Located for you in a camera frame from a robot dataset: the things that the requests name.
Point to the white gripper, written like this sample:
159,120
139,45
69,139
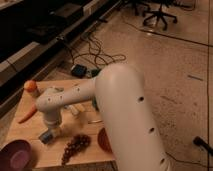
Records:
54,125

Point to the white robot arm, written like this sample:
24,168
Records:
132,131

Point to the orange carrot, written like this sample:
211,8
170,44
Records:
29,114

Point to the dark grape bunch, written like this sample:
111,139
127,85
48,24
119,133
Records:
77,144

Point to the orange-capped bottle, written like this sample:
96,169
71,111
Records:
31,87

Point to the purple bowl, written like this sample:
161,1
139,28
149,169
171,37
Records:
15,156

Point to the red-brown plate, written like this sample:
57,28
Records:
103,141

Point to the blue power adapter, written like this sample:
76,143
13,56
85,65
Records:
78,71

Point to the green box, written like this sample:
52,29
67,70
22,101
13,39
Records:
94,73

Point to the black laptop on shelf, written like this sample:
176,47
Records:
69,11

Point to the black object on floor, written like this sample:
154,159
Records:
200,142

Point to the black office chair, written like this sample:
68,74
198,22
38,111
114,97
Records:
159,14

